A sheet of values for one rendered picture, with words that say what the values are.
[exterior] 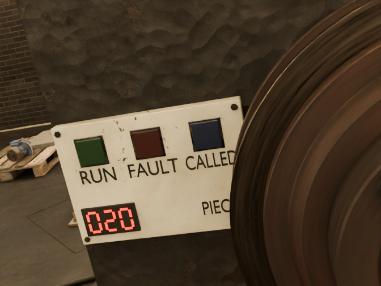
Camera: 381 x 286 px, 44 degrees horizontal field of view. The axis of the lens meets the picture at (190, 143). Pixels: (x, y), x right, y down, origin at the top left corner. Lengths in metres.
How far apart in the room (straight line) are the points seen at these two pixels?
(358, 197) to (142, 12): 0.36
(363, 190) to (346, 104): 0.09
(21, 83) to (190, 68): 6.90
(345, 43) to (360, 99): 0.05
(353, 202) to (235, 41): 0.28
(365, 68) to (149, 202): 0.35
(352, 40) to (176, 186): 0.31
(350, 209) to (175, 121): 0.28
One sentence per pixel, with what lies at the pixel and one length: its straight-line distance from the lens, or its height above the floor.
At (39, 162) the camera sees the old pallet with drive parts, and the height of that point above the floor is 0.14.
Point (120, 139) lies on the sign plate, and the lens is 0.63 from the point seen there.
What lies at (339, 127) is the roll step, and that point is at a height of 1.24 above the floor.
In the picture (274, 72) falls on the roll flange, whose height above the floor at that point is 1.28.
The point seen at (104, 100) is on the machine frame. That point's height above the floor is 1.26.
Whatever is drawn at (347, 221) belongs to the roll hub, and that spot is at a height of 1.17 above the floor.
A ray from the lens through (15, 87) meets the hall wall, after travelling 7.54.
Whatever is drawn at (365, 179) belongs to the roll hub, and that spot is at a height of 1.20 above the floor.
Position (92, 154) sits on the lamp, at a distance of 0.65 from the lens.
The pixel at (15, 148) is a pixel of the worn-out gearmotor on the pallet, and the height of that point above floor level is 0.29.
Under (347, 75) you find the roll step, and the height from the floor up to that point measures 1.28.
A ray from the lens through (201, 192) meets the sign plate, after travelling 0.64.
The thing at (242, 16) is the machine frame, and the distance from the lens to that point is 0.60.
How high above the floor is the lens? 1.37
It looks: 17 degrees down
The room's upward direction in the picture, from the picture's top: 11 degrees counter-clockwise
